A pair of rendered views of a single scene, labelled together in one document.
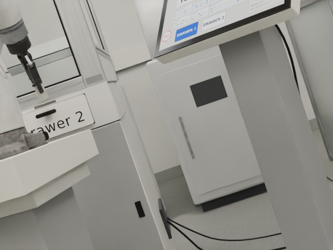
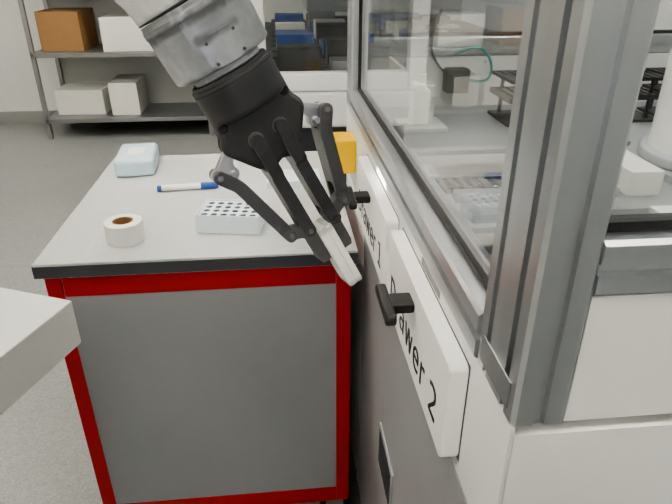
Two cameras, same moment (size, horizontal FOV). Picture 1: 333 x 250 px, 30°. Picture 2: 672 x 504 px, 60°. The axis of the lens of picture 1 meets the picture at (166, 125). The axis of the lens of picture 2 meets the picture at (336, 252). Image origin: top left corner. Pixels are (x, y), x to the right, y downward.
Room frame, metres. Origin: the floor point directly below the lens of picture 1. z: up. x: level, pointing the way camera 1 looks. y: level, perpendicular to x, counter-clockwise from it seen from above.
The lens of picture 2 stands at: (2.06, -0.15, 1.25)
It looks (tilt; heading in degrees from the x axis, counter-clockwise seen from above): 27 degrees down; 85
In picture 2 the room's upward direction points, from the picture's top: straight up
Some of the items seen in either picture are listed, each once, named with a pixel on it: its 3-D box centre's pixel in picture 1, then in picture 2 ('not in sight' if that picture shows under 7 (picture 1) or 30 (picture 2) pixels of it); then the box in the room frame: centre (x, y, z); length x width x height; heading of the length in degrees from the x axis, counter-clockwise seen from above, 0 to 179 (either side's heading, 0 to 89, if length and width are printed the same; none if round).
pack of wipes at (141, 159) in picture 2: not in sight; (137, 159); (1.69, 1.32, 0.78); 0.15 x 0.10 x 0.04; 95
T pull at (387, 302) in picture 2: (46, 113); (396, 303); (2.18, 0.38, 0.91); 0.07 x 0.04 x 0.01; 90
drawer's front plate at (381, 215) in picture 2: not in sight; (374, 215); (2.20, 0.70, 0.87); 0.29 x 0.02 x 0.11; 90
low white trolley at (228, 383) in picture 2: not in sight; (227, 333); (1.90, 1.11, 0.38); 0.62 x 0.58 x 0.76; 90
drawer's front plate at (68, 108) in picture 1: (50, 121); (418, 326); (2.21, 0.38, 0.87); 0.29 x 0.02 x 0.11; 90
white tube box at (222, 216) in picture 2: not in sight; (232, 216); (1.96, 0.93, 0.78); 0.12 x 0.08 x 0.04; 170
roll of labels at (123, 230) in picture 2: not in sight; (124, 230); (1.76, 0.88, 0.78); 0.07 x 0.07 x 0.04
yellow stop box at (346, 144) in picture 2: not in sight; (342, 152); (2.19, 1.03, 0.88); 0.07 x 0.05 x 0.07; 90
